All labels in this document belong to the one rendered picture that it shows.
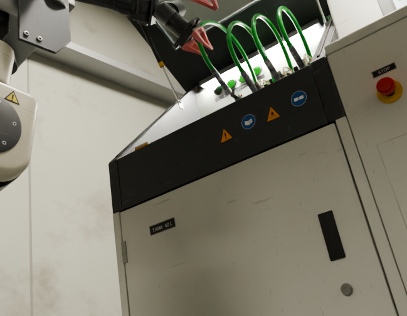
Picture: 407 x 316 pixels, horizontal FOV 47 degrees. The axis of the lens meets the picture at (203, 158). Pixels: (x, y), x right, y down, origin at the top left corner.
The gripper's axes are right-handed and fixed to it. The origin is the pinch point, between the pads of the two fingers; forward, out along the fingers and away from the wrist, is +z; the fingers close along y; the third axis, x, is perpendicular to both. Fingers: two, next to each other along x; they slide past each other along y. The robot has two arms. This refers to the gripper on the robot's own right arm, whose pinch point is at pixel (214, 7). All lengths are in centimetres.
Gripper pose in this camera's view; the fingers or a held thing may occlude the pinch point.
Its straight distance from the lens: 134.2
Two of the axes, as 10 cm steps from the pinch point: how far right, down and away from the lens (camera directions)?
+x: -6.4, 4.2, 6.5
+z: 6.6, 7.3, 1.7
